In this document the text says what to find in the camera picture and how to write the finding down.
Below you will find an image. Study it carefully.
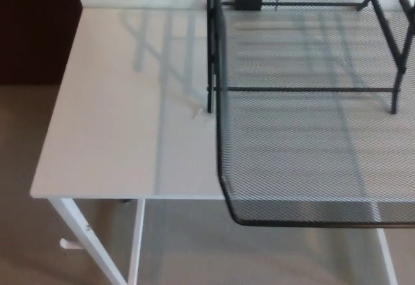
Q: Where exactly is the dark brown cabinet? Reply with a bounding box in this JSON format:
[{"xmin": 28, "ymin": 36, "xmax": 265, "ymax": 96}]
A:
[{"xmin": 0, "ymin": 0, "xmax": 84, "ymax": 87}]

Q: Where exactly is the white peg on table leg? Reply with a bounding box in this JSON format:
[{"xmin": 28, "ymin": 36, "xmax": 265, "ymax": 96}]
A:
[{"xmin": 60, "ymin": 238, "xmax": 84, "ymax": 251}]

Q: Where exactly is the black mesh sliding tray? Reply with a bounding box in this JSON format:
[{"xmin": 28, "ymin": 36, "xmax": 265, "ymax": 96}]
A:
[{"xmin": 215, "ymin": 0, "xmax": 415, "ymax": 229}]

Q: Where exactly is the white table leg frame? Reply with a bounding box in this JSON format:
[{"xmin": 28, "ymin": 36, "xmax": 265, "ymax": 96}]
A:
[
  {"xmin": 375, "ymin": 228, "xmax": 399, "ymax": 285},
  {"xmin": 48, "ymin": 197, "xmax": 146, "ymax": 285}
]

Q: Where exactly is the black metal file rack frame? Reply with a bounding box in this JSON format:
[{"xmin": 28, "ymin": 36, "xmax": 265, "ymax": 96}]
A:
[{"xmin": 206, "ymin": 0, "xmax": 415, "ymax": 115}]

